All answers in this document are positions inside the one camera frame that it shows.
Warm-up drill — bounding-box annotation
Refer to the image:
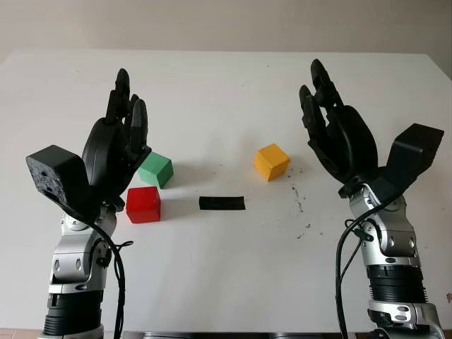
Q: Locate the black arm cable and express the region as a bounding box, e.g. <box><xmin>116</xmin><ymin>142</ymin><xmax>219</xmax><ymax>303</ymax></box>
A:
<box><xmin>52</xmin><ymin>192</ymin><xmax>134</xmax><ymax>339</ymax></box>
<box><xmin>334</xmin><ymin>197</ymin><xmax>393</xmax><ymax>339</ymax></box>

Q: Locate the yellow cube block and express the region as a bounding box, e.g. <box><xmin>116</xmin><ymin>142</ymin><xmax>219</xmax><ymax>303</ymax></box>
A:
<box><xmin>253</xmin><ymin>143</ymin><xmax>292</xmax><ymax>183</ymax></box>

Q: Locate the red cube block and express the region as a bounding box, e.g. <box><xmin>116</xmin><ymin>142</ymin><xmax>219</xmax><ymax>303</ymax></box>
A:
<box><xmin>126</xmin><ymin>186</ymin><xmax>162</xmax><ymax>224</ymax></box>

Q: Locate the green cube block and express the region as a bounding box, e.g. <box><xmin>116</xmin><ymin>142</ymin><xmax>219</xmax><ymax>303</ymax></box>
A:
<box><xmin>137</xmin><ymin>151</ymin><xmax>173</xmax><ymax>189</ymax></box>

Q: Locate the dark robot torso edge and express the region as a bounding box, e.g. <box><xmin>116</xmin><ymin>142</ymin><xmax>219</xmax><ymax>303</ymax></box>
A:
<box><xmin>141</xmin><ymin>331</ymin><xmax>345</xmax><ymax>339</ymax></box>

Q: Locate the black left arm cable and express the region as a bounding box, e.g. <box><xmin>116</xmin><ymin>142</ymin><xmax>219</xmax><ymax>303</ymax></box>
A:
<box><xmin>52</xmin><ymin>192</ymin><xmax>134</xmax><ymax>339</ymax></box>

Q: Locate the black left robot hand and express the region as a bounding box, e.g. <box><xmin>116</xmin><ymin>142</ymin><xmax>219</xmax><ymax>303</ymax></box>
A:
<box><xmin>81</xmin><ymin>68</ymin><xmax>153</xmax><ymax>213</ymax></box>

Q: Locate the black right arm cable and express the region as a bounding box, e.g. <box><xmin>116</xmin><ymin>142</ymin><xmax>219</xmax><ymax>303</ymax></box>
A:
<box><xmin>334</xmin><ymin>197</ymin><xmax>393</xmax><ymax>339</ymax></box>

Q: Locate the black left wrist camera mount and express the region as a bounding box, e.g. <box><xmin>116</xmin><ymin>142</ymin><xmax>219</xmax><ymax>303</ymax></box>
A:
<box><xmin>25</xmin><ymin>144</ymin><xmax>93</xmax><ymax>215</ymax></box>

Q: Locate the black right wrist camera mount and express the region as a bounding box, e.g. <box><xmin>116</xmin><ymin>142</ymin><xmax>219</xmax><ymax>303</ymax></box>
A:
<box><xmin>367</xmin><ymin>123</ymin><xmax>445</xmax><ymax>204</ymax></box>

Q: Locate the black tape patch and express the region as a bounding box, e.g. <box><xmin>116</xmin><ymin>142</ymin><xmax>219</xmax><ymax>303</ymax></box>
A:
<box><xmin>198</xmin><ymin>195</ymin><xmax>246</xmax><ymax>212</ymax></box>

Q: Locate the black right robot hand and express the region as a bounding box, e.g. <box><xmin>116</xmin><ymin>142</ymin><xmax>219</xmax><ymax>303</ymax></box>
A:
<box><xmin>299</xmin><ymin>59</ymin><xmax>379</xmax><ymax>198</ymax></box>

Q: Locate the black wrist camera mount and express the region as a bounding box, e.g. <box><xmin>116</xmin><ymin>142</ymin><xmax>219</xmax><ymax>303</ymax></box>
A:
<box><xmin>367</xmin><ymin>123</ymin><xmax>445</xmax><ymax>204</ymax></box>
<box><xmin>25</xmin><ymin>144</ymin><xmax>93</xmax><ymax>215</ymax></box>

